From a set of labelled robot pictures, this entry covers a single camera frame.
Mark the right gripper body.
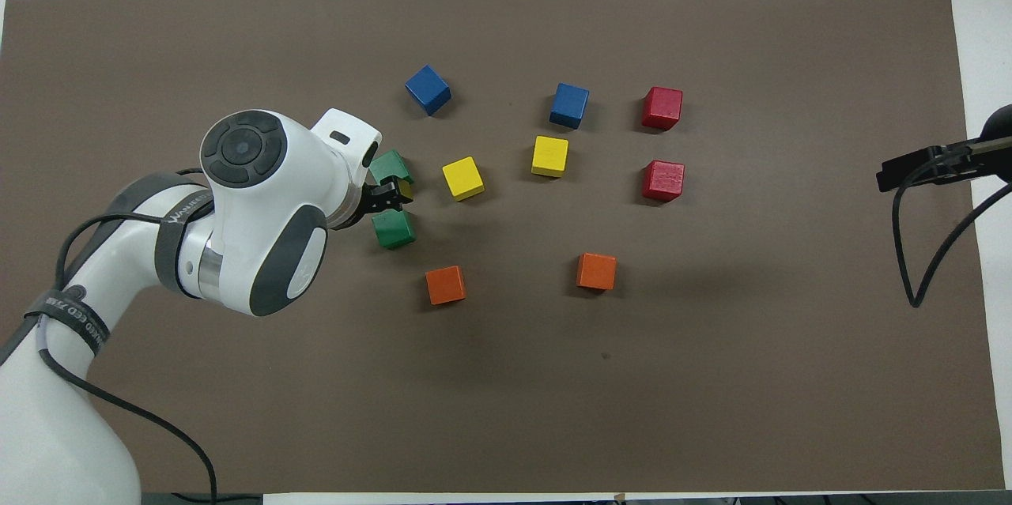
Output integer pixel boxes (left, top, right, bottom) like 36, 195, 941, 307
966, 104, 1012, 172

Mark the black cable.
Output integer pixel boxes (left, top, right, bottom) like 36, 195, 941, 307
35, 167, 263, 505
892, 153, 1012, 309

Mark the green wooden block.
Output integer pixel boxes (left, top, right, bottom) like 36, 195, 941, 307
371, 209, 417, 251
368, 149, 415, 190

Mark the yellow wooden block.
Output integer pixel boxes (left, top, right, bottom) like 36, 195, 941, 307
531, 135, 570, 179
441, 156, 486, 202

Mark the red wooden block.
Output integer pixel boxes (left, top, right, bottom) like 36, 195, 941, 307
640, 160, 686, 203
640, 86, 684, 132

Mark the orange wooden block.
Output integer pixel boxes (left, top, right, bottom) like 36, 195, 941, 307
425, 265, 467, 307
576, 252, 618, 292

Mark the blue wooden block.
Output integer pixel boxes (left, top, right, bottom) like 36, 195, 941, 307
549, 82, 591, 130
405, 65, 453, 117

